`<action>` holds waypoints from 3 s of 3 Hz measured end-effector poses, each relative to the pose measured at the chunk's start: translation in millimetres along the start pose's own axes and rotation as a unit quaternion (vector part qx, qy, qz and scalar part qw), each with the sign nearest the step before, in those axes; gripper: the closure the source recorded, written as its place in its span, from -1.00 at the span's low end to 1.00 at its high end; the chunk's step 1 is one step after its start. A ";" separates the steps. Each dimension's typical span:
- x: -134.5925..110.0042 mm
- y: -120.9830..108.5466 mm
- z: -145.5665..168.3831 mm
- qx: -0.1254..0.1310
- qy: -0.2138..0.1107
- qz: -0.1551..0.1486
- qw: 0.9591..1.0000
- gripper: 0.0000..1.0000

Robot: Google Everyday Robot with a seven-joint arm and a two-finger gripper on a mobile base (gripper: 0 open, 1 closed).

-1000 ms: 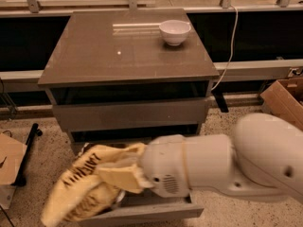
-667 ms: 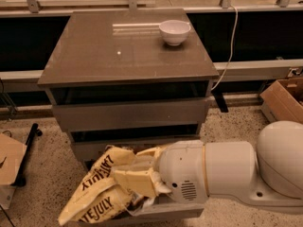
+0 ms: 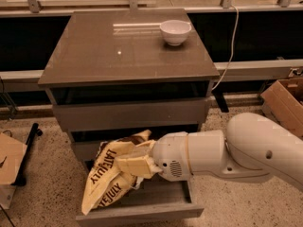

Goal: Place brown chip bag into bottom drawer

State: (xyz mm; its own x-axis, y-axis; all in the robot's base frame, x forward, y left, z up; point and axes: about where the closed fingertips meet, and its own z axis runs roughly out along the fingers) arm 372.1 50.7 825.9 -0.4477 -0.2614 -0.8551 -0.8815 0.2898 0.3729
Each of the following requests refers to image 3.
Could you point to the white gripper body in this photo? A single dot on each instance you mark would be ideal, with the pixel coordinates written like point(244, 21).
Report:
point(170, 155)

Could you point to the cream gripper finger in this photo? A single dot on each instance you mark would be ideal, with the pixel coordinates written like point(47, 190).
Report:
point(141, 166)
point(141, 149)

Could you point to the brown yellow chip bag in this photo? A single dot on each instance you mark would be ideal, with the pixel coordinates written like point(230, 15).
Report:
point(106, 183)

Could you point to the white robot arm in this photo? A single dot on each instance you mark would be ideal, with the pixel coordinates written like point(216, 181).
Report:
point(252, 149)

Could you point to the bottom grey drawer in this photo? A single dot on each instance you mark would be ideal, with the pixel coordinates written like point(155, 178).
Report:
point(155, 200)

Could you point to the top grey drawer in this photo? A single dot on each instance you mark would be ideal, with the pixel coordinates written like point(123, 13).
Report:
point(166, 106)

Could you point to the grey drawer cabinet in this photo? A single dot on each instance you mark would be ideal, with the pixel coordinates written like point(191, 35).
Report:
point(116, 47)

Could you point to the white ceramic bowl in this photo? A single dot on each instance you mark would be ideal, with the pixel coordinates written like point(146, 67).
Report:
point(175, 32)

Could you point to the black stand leg left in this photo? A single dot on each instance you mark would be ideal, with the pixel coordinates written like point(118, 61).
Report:
point(26, 152)

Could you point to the cardboard box right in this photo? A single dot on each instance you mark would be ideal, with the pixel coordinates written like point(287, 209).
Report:
point(284, 101)

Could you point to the cardboard box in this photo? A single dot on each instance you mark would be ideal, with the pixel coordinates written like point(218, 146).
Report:
point(284, 101)
point(12, 153)

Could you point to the cardboard box left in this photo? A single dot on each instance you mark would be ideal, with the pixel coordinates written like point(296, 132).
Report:
point(12, 153)

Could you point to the black bracket behind cabinet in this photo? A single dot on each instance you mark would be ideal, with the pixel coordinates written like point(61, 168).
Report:
point(220, 101)

